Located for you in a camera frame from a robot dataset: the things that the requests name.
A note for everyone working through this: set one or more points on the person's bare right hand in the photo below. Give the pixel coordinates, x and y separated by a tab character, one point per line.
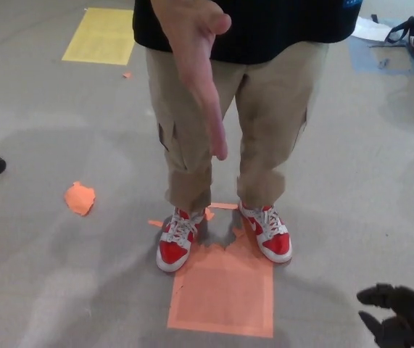
192	47

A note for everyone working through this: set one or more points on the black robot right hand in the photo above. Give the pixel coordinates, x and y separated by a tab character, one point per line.
406	308

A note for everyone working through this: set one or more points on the small orange paper scrap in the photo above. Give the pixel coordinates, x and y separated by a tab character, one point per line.
127	75

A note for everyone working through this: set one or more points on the yellow square floor marker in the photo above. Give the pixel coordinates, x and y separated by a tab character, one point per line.
99	36

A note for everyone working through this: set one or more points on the black t-shirt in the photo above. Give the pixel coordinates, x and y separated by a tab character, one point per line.
282	25

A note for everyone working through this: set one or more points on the khaki cargo trousers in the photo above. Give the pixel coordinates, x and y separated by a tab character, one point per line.
275	108

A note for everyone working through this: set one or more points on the crumpled orange paper piece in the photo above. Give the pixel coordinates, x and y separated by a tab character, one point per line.
79	199

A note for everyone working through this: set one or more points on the red white left sneaker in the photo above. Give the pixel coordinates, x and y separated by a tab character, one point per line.
273	243

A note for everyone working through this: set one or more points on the red white sneaker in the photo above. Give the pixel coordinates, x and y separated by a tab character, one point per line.
273	243
172	250

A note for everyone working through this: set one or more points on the blue square floor marker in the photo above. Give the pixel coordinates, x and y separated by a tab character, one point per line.
366	59

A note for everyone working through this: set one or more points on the orange tape strip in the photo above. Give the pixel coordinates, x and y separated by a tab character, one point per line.
154	223

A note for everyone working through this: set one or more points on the white paper sheet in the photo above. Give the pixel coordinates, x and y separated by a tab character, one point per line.
371	29

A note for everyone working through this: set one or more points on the orange square floor marker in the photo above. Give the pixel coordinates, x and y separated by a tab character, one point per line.
224	297

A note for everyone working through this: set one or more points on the red white right sneaker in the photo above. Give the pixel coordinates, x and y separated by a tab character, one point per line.
172	250

